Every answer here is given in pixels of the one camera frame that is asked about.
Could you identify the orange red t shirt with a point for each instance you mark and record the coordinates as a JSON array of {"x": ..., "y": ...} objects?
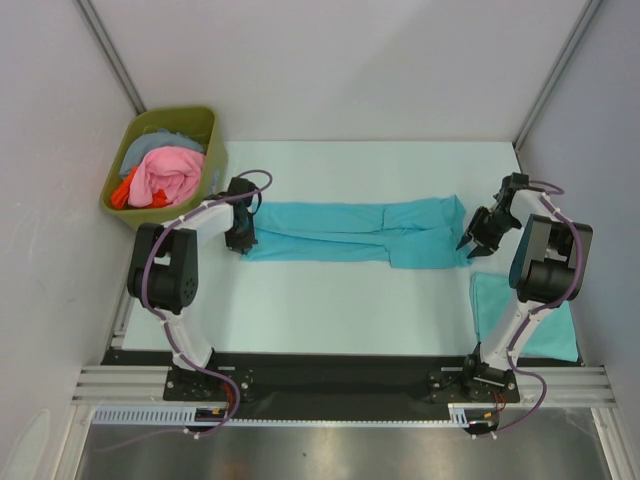
[{"x": 126, "y": 195}]

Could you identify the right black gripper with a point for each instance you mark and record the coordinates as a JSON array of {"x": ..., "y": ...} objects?
[{"x": 486, "y": 244}]

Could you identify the cyan blue t shirt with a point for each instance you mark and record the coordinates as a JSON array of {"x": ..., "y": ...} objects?
[{"x": 419, "y": 234}]

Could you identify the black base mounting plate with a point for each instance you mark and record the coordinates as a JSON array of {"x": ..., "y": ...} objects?
[{"x": 341, "y": 385}]

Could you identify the grey blue t shirt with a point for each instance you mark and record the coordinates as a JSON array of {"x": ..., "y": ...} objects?
[{"x": 141, "y": 146}]

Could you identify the folded teal t shirt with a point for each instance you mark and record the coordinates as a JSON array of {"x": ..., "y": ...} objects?
[{"x": 491, "y": 298}]

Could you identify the pink t shirt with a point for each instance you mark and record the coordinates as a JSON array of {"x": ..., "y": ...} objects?
[{"x": 167, "y": 176}]

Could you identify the white slotted cable duct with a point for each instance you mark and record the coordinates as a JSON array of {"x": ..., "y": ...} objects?
[{"x": 447, "y": 416}]

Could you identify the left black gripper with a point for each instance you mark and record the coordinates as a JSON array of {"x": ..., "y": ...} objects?
[{"x": 242, "y": 245}]

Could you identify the aluminium extrusion rail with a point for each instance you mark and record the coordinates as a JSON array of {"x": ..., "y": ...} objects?
[{"x": 120, "y": 385}]

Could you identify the olive green plastic bin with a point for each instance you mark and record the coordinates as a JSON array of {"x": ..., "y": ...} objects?
[{"x": 200, "y": 123}]

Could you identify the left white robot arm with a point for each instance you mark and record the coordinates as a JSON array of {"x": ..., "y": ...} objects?
[{"x": 164, "y": 267}]

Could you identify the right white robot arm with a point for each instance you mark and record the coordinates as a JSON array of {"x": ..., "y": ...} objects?
[{"x": 547, "y": 270}]

